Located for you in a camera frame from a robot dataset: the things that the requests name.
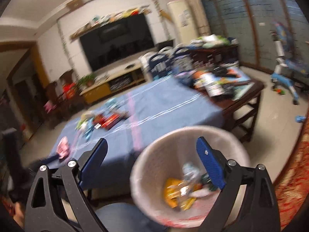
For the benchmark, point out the blue baby fence panel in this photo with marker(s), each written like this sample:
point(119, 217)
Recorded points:
point(177, 61)

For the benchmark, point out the red cigarette carton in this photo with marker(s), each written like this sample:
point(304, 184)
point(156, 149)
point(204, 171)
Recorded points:
point(109, 122)

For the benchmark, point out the white trash bin with liner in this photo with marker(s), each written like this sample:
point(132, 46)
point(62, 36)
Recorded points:
point(174, 156)

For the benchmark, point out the person left leg jeans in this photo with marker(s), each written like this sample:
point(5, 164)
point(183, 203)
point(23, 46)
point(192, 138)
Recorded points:
point(126, 217)

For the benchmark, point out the white standing air conditioner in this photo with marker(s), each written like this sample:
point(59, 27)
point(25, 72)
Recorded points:
point(183, 20)

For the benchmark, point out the pink plastic wrapper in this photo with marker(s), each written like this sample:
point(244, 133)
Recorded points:
point(63, 148)

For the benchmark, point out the light blue tissue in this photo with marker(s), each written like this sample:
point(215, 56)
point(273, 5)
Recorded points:
point(112, 103)

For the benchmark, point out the large black television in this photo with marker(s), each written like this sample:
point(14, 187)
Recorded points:
point(117, 40)

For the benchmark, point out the blue striped tablecloth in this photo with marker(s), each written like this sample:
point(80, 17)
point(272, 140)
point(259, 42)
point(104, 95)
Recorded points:
point(154, 109)

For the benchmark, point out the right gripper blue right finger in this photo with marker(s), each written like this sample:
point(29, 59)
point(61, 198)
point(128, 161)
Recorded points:
point(211, 162)

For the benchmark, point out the blue plastic wrapper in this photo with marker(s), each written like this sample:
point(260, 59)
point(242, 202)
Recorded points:
point(88, 129)

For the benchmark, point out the red gift box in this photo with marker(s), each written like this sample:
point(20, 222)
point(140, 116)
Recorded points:
point(69, 90)

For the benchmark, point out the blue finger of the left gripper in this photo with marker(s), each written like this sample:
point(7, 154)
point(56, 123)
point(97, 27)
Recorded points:
point(51, 159)

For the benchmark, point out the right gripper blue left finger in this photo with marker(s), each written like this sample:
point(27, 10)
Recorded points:
point(90, 163)

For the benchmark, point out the yellow chip bag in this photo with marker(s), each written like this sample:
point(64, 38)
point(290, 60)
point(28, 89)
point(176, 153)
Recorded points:
point(176, 194)

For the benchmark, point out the green potted plant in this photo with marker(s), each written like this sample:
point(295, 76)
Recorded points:
point(87, 80)

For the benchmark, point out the red snack bag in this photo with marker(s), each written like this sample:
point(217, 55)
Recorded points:
point(99, 119)

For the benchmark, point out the green wrapper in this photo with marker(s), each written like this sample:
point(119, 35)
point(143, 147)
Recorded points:
point(81, 124)

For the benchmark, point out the wooden TV cabinet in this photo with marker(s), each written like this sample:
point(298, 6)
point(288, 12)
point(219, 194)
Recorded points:
point(128, 77)

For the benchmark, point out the wooden wall shelf with toys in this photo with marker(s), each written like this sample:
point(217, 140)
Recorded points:
point(98, 22)

